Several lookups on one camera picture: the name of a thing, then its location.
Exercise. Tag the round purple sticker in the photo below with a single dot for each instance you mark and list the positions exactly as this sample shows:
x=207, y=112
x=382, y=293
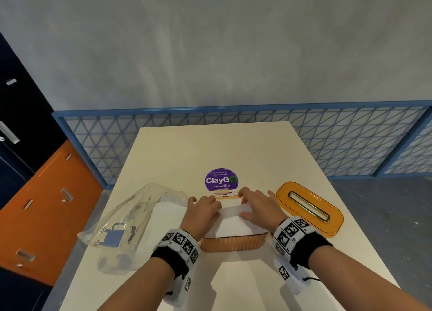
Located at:
x=221, y=173

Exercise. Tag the orange transparent tissue box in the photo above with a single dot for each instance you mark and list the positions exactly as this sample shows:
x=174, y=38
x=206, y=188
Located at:
x=233, y=245

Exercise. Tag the cat print tissue pack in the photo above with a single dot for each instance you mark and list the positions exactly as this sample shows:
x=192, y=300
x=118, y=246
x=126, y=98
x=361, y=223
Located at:
x=114, y=212

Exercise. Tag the person's right hand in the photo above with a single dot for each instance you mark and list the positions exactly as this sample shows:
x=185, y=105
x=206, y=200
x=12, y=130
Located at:
x=266, y=211

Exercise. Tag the orange locker cabinet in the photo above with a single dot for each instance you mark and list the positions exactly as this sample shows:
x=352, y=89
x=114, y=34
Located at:
x=44, y=233

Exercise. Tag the person's right forearm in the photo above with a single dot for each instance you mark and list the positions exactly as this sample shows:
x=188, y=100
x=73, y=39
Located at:
x=364, y=283

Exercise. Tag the orange slotted lid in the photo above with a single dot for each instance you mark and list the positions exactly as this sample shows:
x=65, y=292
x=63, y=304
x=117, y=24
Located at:
x=332, y=226

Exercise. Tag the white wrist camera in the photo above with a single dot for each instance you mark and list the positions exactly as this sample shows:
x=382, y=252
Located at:
x=293, y=280
x=180, y=292

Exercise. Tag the dark blue locker bank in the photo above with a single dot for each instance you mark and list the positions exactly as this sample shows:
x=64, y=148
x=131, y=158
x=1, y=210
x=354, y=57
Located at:
x=20, y=118

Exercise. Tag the person's left forearm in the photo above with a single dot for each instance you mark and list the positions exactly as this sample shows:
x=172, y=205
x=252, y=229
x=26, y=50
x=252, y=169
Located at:
x=135, y=287

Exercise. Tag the white tissue bundle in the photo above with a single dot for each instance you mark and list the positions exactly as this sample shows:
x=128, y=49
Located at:
x=233, y=228

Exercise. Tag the person's left hand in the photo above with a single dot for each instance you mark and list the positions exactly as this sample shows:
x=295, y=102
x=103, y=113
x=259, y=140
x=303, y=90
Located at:
x=200, y=218

